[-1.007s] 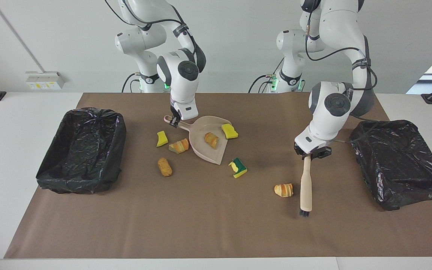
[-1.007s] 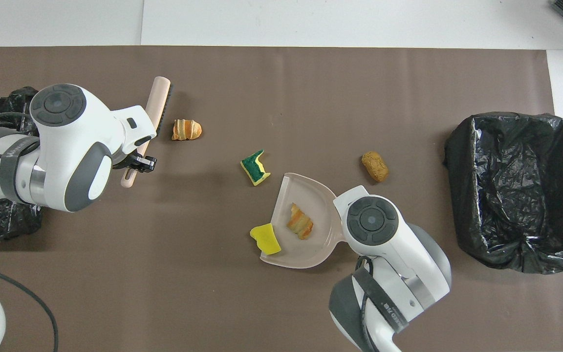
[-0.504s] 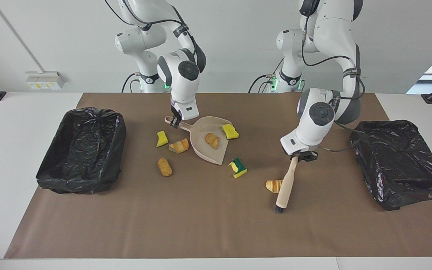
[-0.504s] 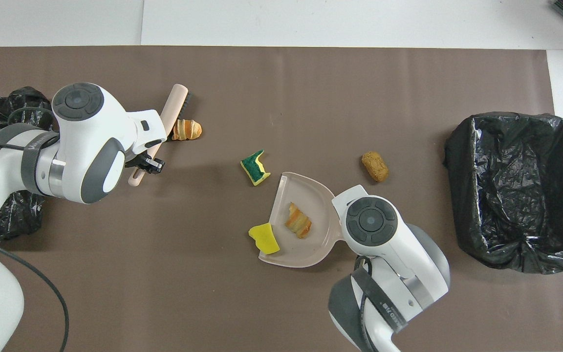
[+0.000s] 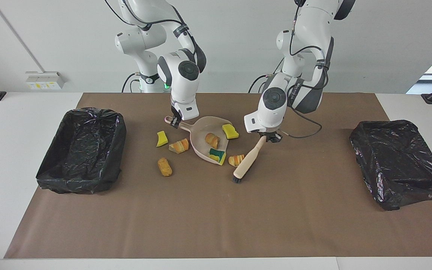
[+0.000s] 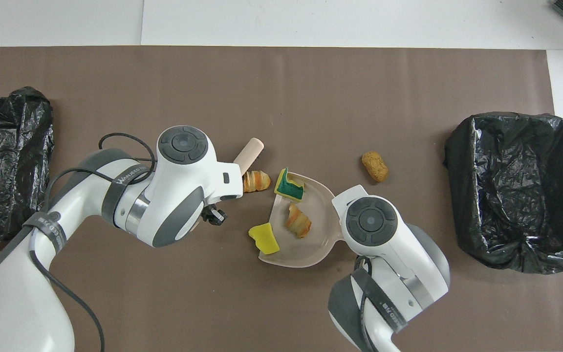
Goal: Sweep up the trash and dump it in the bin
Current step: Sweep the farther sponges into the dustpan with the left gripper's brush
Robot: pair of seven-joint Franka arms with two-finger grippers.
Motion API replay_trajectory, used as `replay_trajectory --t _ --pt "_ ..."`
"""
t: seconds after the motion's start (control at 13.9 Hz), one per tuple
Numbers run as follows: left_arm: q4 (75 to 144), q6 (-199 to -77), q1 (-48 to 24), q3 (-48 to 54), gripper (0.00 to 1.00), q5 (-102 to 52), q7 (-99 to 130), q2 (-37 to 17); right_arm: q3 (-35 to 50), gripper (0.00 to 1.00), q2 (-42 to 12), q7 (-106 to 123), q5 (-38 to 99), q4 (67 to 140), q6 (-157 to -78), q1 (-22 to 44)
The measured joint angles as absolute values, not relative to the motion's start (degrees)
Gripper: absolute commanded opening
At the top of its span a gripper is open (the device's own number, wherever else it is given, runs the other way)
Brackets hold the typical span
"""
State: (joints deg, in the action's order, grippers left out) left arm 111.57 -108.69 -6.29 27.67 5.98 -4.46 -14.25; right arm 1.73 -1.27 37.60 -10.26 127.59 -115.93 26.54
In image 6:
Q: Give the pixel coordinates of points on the brown toy bread roll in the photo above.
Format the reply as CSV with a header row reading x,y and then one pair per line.
x,y
375,166

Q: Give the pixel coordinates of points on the orange striped toy croissant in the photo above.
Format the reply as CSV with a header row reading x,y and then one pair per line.
x,y
299,221
257,181

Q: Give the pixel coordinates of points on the yellow sponge green scourer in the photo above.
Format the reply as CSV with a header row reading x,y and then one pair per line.
x,y
290,187

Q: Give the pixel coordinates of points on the plain yellow sponge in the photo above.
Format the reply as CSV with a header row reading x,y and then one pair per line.
x,y
265,239

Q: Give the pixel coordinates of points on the brown table mat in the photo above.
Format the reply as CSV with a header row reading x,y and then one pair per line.
x,y
281,88

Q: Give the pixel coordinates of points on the pale pink plastic dustpan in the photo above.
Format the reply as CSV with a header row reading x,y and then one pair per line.
x,y
306,252

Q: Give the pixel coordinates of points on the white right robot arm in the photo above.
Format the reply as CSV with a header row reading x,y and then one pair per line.
x,y
389,244

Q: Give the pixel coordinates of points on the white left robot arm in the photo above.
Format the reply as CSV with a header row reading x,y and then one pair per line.
x,y
179,195

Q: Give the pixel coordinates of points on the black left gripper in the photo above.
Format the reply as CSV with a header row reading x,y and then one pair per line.
x,y
206,212

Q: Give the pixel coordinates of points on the bin lined black plastic bag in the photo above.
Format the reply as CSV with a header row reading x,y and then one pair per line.
x,y
3,161
516,195

